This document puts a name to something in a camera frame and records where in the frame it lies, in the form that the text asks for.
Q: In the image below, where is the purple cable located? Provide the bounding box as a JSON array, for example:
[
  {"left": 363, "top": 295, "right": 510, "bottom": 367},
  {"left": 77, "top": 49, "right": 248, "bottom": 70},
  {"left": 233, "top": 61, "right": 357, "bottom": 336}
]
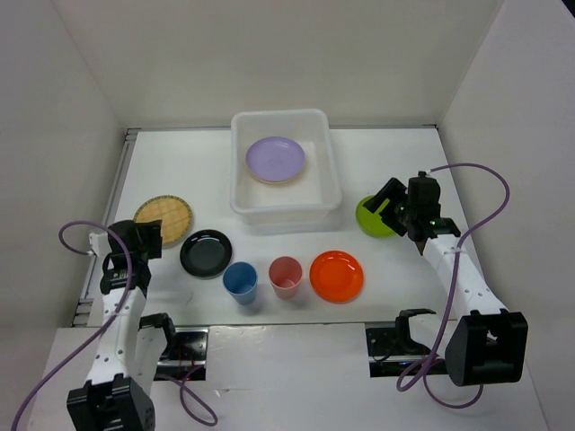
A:
[
  {"left": 9, "top": 219, "right": 219, "bottom": 431},
  {"left": 395, "top": 162, "right": 511, "bottom": 409}
]

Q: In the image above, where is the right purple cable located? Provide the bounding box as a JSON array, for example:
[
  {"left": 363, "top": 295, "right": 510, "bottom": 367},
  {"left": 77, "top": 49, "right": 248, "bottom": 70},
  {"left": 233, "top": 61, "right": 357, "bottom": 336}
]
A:
[{"left": 395, "top": 162, "right": 511, "bottom": 409}]

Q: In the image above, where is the pink plastic cup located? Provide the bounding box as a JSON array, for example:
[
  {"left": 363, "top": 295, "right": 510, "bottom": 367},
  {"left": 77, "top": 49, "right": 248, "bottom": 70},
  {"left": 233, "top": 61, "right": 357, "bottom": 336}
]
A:
[{"left": 268, "top": 256, "right": 303, "bottom": 300}]

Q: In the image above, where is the beige round plate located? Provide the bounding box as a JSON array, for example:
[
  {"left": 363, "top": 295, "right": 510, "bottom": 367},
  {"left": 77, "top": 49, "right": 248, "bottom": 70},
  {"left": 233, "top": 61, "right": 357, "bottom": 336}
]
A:
[{"left": 249, "top": 168, "right": 306, "bottom": 185}]

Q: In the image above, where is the yellow woven pattern plate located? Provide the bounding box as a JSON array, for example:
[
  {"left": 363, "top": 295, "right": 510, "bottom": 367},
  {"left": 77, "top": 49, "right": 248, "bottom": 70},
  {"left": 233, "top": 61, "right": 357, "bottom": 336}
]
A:
[{"left": 133, "top": 195, "right": 193, "bottom": 248}]

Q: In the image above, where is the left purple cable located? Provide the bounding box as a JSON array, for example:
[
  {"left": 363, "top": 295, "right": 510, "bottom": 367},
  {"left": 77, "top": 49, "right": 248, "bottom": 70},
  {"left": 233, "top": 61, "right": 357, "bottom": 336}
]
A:
[{"left": 9, "top": 219, "right": 219, "bottom": 431}]

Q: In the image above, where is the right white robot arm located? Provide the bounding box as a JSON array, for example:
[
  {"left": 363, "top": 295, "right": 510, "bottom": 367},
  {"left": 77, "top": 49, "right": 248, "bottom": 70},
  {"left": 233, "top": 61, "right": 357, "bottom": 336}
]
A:
[{"left": 363, "top": 172, "right": 528, "bottom": 387}]

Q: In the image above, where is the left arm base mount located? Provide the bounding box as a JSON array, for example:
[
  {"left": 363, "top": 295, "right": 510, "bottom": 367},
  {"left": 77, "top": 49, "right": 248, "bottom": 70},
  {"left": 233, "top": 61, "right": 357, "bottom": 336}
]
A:
[{"left": 154, "top": 327, "right": 209, "bottom": 381}]

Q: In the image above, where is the blue plastic cup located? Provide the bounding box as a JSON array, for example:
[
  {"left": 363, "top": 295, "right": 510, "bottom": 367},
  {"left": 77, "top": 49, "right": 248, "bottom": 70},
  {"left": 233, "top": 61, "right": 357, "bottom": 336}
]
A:
[{"left": 223, "top": 261, "right": 258, "bottom": 305}]

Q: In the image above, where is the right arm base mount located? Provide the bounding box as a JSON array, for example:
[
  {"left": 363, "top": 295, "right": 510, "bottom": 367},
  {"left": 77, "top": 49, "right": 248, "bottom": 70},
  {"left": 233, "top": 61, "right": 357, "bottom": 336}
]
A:
[{"left": 365, "top": 321, "right": 429, "bottom": 378}]

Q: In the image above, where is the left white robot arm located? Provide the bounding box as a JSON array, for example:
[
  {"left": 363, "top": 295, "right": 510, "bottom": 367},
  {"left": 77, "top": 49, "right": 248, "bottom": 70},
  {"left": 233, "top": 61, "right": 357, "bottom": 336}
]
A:
[{"left": 66, "top": 220, "right": 179, "bottom": 430}]

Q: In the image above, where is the green round plate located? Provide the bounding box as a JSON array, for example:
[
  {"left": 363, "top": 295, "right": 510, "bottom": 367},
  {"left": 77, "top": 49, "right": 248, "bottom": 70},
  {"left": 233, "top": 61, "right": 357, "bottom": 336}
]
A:
[{"left": 355, "top": 195, "right": 395, "bottom": 238}]

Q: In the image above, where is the black round plate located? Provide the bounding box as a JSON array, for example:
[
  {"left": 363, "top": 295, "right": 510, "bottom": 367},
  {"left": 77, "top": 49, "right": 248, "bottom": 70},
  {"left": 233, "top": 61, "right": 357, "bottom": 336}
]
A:
[{"left": 180, "top": 229, "right": 233, "bottom": 279}]

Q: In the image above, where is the purple round plate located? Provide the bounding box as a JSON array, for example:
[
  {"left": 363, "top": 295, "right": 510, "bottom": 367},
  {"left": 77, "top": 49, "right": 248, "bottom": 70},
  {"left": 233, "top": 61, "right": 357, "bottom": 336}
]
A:
[{"left": 245, "top": 136, "right": 306, "bottom": 181}]

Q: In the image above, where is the white plastic bin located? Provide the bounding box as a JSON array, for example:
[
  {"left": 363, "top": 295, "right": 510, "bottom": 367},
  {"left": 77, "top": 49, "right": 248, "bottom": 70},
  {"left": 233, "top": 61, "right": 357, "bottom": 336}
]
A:
[{"left": 230, "top": 109, "right": 342, "bottom": 233}]

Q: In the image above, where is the orange round plate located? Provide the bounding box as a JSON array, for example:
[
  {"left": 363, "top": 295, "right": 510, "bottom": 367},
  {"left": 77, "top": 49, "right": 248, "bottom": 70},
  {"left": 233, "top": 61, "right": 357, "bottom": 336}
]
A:
[{"left": 308, "top": 251, "right": 365, "bottom": 303}]

